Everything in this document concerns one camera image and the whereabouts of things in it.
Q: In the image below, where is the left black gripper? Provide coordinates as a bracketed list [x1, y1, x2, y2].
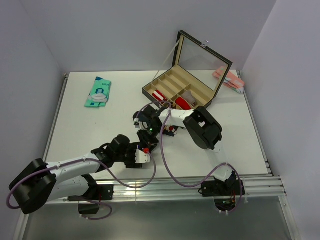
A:
[114, 142, 143, 167]

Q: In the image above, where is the navy patterned sock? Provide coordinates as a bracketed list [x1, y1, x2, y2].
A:
[163, 125, 179, 137]

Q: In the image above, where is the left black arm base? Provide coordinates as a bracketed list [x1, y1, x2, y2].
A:
[67, 184, 114, 217]

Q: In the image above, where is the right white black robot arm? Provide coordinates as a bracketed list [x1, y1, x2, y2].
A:
[133, 104, 239, 195]

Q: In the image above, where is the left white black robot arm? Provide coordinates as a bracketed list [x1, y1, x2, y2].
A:
[6, 134, 155, 214]

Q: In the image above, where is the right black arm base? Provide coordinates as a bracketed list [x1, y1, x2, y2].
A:
[198, 178, 246, 215]

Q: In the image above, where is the red white striped rolled sock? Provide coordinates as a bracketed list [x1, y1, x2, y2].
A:
[152, 90, 167, 102]

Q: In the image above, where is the grey rolled sock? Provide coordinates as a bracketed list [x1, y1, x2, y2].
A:
[181, 90, 197, 106]

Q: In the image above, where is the mint green sock pair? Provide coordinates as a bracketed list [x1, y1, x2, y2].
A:
[84, 76, 112, 108]

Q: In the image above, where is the black compartment storage box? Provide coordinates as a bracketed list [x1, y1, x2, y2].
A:
[142, 30, 233, 110]

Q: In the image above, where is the pink sock pair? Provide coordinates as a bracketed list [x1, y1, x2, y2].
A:
[212, 66, 245, 94]

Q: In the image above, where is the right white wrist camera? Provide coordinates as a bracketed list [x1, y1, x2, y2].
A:
[134, 118, 145, 130]

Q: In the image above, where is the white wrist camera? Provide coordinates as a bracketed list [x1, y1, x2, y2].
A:
[135, 149, 151, 164]
[134, 118, 145, 130]

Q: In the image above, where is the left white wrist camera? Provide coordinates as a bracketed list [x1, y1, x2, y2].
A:
[135, 149, 151, 164]

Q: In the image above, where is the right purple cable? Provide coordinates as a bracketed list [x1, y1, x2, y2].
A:
[136, 101, 244, 216]

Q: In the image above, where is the aluminium frame rail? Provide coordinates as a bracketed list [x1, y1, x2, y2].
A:
[22, 176, 287, 206]

